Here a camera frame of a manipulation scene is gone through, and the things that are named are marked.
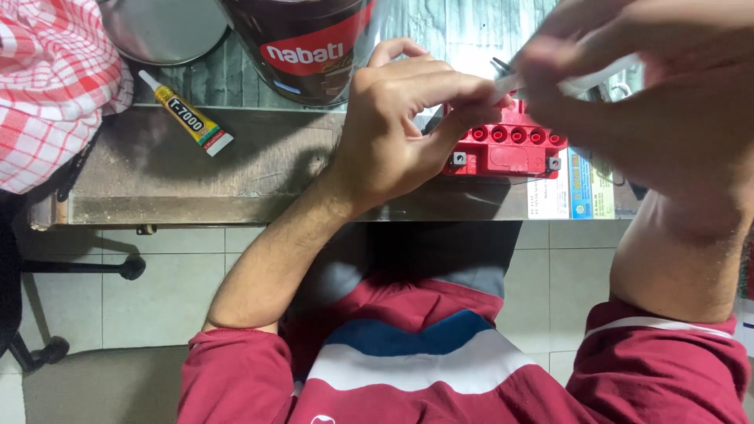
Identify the person's right hand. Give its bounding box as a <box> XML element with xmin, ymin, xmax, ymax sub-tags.
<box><xmin>511</xmin><ymin>0</ymin><xmax>754</xmax><ymax>202</ymax></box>

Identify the person's left hand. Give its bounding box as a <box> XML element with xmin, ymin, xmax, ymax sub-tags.
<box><xmin>329</xmin><ymin>38</ymin><xmax>514</xmax><ymax>216</ymax></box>

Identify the white plastic strip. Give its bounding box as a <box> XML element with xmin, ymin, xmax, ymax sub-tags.
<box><xmin>490</xmin><ymin>54</ymin><xmax>644</xmax><ymax>106</ymax></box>

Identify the red battery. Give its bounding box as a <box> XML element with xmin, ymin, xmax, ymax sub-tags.
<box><xmin>441</xmin><ymin>97</ymin><xmax>570</xmax><ymax>181</ymax></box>

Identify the blue printed paper card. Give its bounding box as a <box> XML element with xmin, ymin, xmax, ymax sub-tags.
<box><xmin>568</xmin><ymin>147</ymin><xmax>595</xmax><ymax>220</ymax></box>

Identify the white printed paper card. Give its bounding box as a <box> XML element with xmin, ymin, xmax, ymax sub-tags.
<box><xmin>527</xmin><ymin>150</ymin><xmax>571</xmax><ymax>220</ymax></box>

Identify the pale yellow paper card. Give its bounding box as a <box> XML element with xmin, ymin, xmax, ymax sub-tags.
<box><xmin>591</xmin><ymin>158</ymin><xmax>617</xmax><ymax>219</ymax></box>

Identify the brown round tin can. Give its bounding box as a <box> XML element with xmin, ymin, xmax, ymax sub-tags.
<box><xmin>217</xmin><ymin>0</ymin><xmax>379</xmax><ymax>108</ymax></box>

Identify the person's maroon striped shirt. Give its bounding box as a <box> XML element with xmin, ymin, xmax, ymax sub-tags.
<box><xmin>177</xmin><ymin>221</ymin><xmax>752</xmax><ymax>424</ymax></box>

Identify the yellow glue tube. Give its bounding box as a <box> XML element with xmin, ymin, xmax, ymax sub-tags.
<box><xmin>138</xmin><ymin>69</ymin><xmax>234</xmax><ymax>157</ymax></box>

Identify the silver metal pot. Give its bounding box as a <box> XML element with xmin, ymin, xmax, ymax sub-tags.
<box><xmin>97</xmin><ymin>0</ymin><xmax>231</xmax><ymax>67</ymax></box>

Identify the red checked cloth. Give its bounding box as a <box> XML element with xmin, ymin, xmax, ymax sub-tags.
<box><xmin>0</xmin><ymin>0</ymin><xmax>135</xmax><ymax>195</ymax></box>

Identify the beige seat cushion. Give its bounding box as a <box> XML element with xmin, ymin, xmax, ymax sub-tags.
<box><xmin>22</xmin><ymin>344</ymin><xmax>190</xmax><ymax>424</ymax></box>

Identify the black chair base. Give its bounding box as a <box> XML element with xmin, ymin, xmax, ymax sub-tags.
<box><xmin>0</xmin><ymin>191</ymin><xmax>147</xmax><ymax>373</ymax></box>

